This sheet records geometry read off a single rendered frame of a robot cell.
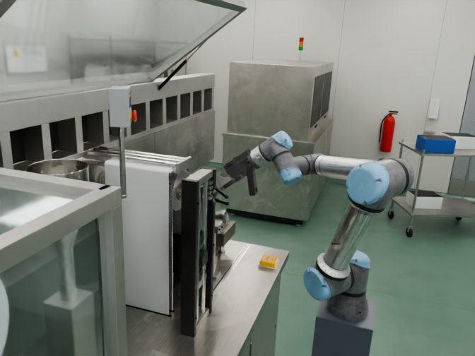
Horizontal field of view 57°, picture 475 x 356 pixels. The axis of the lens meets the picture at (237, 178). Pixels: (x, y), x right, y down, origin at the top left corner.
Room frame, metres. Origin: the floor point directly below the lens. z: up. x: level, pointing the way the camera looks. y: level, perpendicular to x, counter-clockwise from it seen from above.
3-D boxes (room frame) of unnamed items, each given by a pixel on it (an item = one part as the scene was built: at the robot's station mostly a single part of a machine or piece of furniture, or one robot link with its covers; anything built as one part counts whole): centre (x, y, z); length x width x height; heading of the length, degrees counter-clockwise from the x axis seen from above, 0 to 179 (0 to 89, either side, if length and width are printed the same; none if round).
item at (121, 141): (1.15, 0.32, 1.51); 0.02 x 0.02 x 0.20
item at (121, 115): (1.15, 0.31, 1.66); 0.07 x 0.07 x 0.10; 9
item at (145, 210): (1.39, 0.37, 1.17); 0.34 x 0.05 x 0.54; 72
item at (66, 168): (1.01, 0.44, 1.50); 0.14 x 0.14 x 0.06
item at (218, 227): (1.61, 0.09, 1.05); 0.06 x 0.05 x 0.31; 72
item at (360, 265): (1.41, -0.43, 1.07); 0.13 x 0.12 x 0.14; 127
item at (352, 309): (1.42, -0.43, 0.95); 0.15 x 0.15 x 0.10
